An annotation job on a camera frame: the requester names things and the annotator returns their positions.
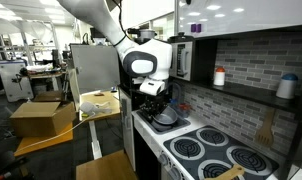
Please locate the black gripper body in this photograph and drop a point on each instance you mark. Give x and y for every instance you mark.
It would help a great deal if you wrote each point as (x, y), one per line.
(154, 100)

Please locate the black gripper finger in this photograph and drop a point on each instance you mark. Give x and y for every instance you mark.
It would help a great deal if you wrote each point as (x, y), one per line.
(157, 116)
(146, 113)

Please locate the grey metal pot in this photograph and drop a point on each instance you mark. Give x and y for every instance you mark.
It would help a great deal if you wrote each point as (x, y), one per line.
(167, 117)

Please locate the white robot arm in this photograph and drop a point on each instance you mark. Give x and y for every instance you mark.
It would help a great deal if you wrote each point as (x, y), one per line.
(147, 53)

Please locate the grey plastic sink basin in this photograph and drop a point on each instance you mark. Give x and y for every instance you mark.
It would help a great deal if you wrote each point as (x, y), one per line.
(181, 125)

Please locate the black pot lid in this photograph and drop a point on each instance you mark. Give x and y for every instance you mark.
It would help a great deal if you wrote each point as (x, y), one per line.
(181, 37)

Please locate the grey toy faucet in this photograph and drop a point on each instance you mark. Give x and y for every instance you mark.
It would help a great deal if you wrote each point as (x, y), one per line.
(178, 90)

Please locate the grey stove knob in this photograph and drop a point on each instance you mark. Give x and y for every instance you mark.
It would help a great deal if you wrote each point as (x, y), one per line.
(163, 159)
(175, 174)

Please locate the silver toy microwave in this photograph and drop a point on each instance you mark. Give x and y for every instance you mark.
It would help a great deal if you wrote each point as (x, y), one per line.
(184, 63)

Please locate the wooden desk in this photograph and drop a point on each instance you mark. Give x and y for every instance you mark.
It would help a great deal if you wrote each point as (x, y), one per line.
(101, 98)

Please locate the white plastic bag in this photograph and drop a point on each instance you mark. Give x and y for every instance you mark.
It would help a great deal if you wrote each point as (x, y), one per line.
(91, 108)

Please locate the white shaker orange lid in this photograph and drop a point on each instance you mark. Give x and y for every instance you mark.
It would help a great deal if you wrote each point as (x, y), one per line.
(219, 78)

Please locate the black stovetop with burners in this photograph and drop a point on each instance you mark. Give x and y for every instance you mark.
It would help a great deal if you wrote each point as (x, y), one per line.
(221, 151)

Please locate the purple magnet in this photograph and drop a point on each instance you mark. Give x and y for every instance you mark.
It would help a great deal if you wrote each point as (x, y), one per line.
(199, 28)
(193, 28)

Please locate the wooden spoon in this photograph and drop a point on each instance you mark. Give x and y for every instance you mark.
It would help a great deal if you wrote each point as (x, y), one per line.
(231, 172)

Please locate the small cardboard box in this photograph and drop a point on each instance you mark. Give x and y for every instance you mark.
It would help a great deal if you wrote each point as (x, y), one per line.
(49, 96)

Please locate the large cardboard box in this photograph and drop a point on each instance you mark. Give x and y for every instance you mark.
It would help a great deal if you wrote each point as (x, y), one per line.
(41, 120)

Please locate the black white toy kitchen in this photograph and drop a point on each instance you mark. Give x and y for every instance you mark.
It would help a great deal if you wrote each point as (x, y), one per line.
(251, 56)

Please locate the cluttered workbench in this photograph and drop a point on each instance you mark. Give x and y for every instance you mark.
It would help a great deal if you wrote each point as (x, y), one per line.
(46, 75)

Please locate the wooden board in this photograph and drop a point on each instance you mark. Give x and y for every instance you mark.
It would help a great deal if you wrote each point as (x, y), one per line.
(41, 143)

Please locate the wooden slotted fork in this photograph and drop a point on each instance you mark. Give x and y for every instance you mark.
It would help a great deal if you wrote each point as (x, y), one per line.
(265, 135)

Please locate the whiteboard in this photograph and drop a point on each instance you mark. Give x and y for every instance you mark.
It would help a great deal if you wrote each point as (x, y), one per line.
(257, 20)

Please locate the white shaker blue lid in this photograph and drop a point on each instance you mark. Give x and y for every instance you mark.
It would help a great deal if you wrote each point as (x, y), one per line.
(286, 88)

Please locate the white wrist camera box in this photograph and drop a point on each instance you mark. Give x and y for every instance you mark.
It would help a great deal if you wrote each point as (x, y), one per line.
(152, 86)

